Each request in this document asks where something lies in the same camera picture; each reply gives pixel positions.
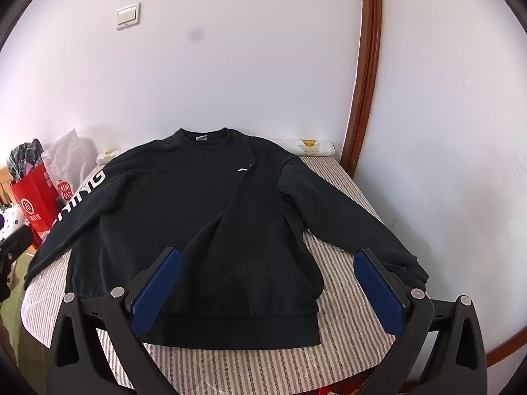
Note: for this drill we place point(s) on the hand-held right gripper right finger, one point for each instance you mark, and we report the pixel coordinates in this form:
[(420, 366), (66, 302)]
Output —
[(378, 292)]

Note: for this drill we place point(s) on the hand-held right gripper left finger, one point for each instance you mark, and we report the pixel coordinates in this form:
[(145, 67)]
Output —
[(156, 288)]

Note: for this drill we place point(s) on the black sweatshirt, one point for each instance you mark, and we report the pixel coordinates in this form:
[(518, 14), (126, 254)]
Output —
[(185, 214)]

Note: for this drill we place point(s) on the white black spotted cloth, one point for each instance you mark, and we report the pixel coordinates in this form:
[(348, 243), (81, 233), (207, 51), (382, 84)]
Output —
[(12, 222)]

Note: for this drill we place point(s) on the striped table cloth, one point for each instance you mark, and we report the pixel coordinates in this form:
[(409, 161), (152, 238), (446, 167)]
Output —
[(346, 279)]

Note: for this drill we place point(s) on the red shopping bag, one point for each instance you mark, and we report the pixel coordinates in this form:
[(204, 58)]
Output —
[(35, 205)]

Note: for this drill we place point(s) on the black white plaid cloth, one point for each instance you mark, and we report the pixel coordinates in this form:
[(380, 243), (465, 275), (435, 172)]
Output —
[(24, 156)]

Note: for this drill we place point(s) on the white plastic bag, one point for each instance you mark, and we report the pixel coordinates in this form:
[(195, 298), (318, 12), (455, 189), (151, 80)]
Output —
[(68, 154)]

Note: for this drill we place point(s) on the white yellow printed roll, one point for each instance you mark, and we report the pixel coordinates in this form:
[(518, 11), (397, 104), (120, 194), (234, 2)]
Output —
[(306, 146)]

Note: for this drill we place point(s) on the white wall light switch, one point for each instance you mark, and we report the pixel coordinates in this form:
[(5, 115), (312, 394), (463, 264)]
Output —
[(128, 15)]

